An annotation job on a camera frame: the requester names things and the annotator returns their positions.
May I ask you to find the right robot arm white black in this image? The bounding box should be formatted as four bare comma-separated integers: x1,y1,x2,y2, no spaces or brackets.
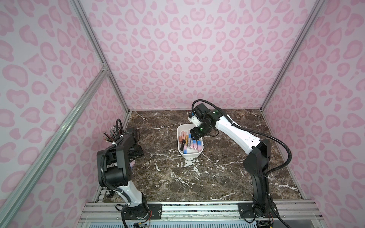
189,99,273,218

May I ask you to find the white storage box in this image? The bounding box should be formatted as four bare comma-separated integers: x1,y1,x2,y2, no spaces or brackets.
177,123,203,160

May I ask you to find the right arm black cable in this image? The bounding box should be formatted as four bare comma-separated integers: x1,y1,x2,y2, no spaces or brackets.
190,99,293,228

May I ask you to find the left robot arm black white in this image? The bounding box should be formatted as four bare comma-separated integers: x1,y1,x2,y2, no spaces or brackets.
97,127,149,219

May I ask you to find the dark metallic lipstick tube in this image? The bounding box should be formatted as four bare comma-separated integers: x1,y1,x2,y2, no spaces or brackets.
180,140,185,151

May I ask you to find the pink blue square lipstick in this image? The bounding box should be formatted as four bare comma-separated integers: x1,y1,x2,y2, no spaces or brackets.
197,140,202,152

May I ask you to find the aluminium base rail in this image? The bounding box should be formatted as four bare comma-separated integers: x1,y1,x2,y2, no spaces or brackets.
77,200,328,228

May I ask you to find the bundle of coloured pencils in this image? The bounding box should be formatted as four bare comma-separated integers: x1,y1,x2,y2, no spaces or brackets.
103,126,124,143

